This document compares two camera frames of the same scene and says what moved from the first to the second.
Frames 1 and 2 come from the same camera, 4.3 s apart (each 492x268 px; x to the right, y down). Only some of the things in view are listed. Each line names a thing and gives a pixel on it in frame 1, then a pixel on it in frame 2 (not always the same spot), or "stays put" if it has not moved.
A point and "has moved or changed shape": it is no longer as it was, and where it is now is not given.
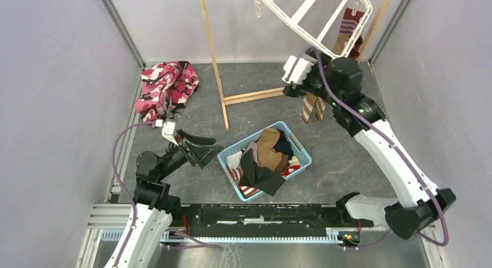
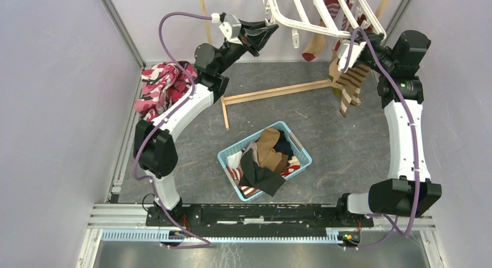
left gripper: x=183 y=139 to x=253 y=36
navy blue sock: x=283 y=145 stays put
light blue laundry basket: x=305 y=159 stays put
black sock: x=257 y=176 stays put
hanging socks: x=253 y=145 stays put
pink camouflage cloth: x=167 y=86 stays put
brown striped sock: x=310 y=102 has moved or changed shape
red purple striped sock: x=348 y=24 to x=333 y=5
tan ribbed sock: x=268 y=157 stays put
